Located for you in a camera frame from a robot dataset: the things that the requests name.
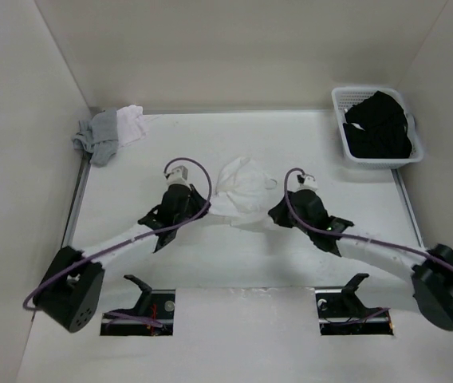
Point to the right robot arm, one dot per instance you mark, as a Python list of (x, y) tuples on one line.
[(427, 273)]

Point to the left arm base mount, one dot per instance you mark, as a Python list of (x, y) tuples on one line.
[(151, 316)]

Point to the folded white tank top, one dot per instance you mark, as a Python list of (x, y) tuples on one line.
[(130, 125)]

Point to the black tank top pile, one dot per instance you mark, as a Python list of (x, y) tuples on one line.
[(377, 128)]

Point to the folded grey tank top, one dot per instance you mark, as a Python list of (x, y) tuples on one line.
[(98, 137)]

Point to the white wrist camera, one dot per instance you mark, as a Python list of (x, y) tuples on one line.
[(177, 176), (306, 182)]

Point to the white tank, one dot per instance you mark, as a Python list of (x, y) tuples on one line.
[(243, 194), (130, 125)]

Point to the white plastic basket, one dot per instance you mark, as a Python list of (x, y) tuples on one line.
[(347, 96)]

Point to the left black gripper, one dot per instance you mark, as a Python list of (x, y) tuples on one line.
[(198, 201)]

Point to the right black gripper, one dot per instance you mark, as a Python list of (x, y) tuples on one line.
[(278, 214)]

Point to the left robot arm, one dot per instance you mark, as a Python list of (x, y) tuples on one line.
[(69, 292)]

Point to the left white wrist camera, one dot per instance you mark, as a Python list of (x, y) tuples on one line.
[(177, 176)]

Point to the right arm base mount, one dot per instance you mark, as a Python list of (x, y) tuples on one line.
[(341, 313)]

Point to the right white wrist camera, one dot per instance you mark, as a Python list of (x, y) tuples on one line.
[(306, 182)]

